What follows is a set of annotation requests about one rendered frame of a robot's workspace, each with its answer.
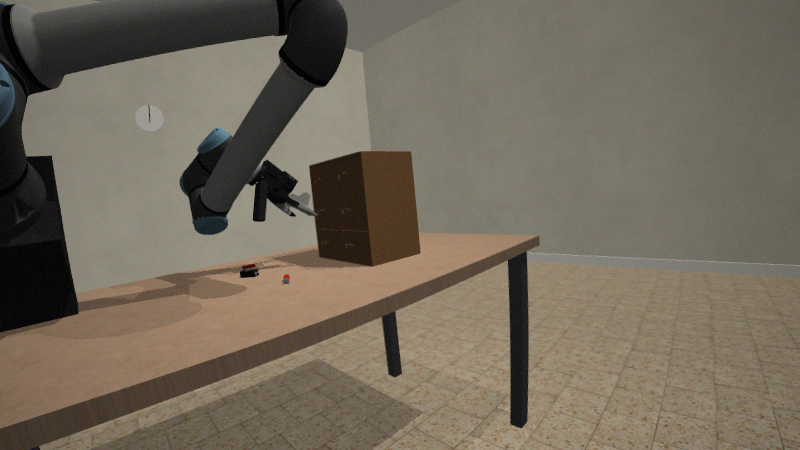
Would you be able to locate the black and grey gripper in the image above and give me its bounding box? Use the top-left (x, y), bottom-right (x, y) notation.
top-left (248, 160), bottom-right (318, 217)

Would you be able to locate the brown wooden chest of drawers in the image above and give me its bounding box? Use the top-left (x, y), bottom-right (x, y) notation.
top-left (309, 151), bottom-right (420, 267)

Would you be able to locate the dark brown wooden drawer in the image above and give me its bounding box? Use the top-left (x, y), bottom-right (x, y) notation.
top-left (333, 156), bottom-right (363, 193)
top-left (317, 228), bottom-right (342, 259)
top-left (311, 163), bottom-right (335, 196)
top-left (337, 194), bottom-right (367, 227)
top-left (314, 197), bottom-right (338, 226)
top-left (341, 229), bottom-right (371, 264)

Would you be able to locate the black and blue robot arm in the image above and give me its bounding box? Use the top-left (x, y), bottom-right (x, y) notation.
top-left (0, 0), bottom-right (348, 240)

